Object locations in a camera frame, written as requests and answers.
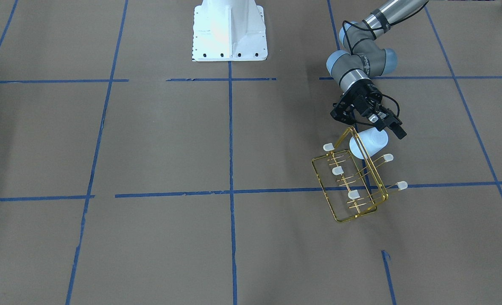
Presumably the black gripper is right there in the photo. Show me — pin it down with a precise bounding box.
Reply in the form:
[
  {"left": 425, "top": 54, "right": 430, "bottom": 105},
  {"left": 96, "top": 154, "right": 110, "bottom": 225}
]
[{"left": 330, "top": 80, "right": 407, "bottom": 139}]

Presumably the light blue plastic cup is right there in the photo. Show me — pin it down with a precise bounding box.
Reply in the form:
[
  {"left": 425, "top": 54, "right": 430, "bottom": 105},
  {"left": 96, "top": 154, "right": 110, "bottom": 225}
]
[{"left": 349, "top": 128, "right": 389, "bottom": 160}]

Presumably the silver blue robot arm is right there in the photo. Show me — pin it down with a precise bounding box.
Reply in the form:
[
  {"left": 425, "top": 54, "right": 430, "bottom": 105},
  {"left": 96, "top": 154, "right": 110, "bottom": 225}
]
[{"left": 326, "top": 0, "right": 427, "bottom": 139}]

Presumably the gold wire cup holder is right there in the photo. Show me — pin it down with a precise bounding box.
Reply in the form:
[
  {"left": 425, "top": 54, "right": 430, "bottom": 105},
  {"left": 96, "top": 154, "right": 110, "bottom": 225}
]
[{"left": 311, "top": 127, "right": 409, "bottom": 223}]

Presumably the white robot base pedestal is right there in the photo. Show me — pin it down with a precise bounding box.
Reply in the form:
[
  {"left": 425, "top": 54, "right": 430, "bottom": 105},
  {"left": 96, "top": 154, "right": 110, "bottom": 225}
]
[{"left": 192, "top": 0, "right": 268, "bottom": 62}]

